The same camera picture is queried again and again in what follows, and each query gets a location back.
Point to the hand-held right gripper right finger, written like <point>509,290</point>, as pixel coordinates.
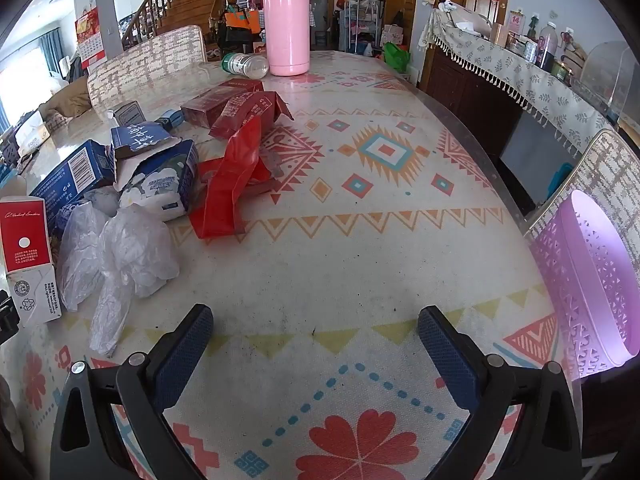
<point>445,355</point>

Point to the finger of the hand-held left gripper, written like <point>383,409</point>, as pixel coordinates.
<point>7,317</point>

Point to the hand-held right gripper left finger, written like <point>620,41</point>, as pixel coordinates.
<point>185,355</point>

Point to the purple plastic basket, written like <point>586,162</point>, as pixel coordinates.
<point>590,270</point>

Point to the dark blue packet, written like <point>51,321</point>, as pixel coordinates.
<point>140,137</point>

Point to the light blue small box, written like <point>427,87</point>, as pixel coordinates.
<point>170,123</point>

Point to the dark red carton box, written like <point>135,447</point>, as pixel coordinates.
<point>210,107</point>

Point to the red and white carton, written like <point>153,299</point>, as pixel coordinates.
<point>25,245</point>

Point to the white plastic bag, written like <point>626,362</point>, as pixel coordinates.
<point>130,250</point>

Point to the red plastic wrapper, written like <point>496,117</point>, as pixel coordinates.
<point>230,195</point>

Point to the torn blue cardboard box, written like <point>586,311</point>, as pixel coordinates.
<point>160,180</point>

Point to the small grey box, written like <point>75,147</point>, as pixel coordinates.
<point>127,112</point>

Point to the torn red carton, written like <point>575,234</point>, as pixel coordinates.
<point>250,112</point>

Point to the dark wooden sideboard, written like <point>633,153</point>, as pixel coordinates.
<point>465,100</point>

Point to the leaf print tasselled cloth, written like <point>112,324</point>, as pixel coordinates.
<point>505,70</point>

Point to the small glass jar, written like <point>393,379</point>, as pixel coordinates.
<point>245,65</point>

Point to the green bag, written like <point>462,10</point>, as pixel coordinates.
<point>396,57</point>

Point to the mesh food cover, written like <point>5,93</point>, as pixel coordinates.
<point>607,80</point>

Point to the dark liquid bottle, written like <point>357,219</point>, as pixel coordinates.
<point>548,50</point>

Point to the wooden canister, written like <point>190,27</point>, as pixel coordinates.
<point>500,34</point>

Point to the orange bag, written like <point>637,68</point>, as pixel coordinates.
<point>242,21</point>

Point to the small desk calendar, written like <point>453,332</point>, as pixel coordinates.
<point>517,22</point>

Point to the metal storage rack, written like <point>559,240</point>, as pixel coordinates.
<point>361,25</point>

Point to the pink thermos flask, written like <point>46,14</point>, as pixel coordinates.
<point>286,25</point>

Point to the white plush toy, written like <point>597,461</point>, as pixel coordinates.
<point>446,6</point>

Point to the wooden staircase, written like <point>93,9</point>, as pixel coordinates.
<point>175,5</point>

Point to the red wall calendar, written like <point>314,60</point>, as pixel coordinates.
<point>91,37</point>

